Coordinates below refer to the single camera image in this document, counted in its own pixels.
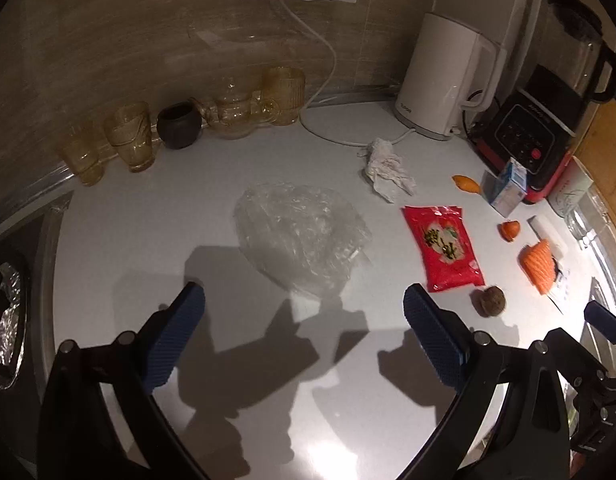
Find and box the wooden cutting board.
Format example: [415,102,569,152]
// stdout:
[574,95,616,221]

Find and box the small black clay pot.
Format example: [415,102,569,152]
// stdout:
[156,103,204,150]

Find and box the brown nut shell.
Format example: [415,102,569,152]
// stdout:
[470,285,507,318]

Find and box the black power cable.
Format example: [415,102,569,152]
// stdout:
[460,87,491,141]

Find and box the amber glass mug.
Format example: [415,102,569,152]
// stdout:
[252,66,307,126]

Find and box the small blue white carton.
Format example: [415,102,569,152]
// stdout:
[481,157,530,218]

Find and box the white tissue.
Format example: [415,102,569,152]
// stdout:
[357,137,420,204]

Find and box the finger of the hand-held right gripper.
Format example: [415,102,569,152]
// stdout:
[547,328,613,390]
[584,301,616,347]

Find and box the glass teapot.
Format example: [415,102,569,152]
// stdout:
[190,76,280,140]

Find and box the black red blender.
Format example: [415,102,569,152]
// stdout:
[475,0,616,205]

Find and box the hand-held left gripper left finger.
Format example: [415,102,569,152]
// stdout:
[35,281,212,480]

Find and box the clear plastic bag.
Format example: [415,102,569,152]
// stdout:
[232,183,373,297]

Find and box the white power cable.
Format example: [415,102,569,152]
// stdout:
[278,0,419,148]

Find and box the white electric kettle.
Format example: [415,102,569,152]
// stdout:
[393,12,500,142]

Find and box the amber glass tumbler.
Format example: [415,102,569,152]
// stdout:
[62,127,107,187]
[104,101,157,173]

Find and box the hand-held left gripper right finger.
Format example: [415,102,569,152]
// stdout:
[394,283,572,480]

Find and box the red snack packet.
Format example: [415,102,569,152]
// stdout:
[402,204,486,293]

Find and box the white printed cup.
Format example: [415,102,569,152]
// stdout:
[547,156,595,218]

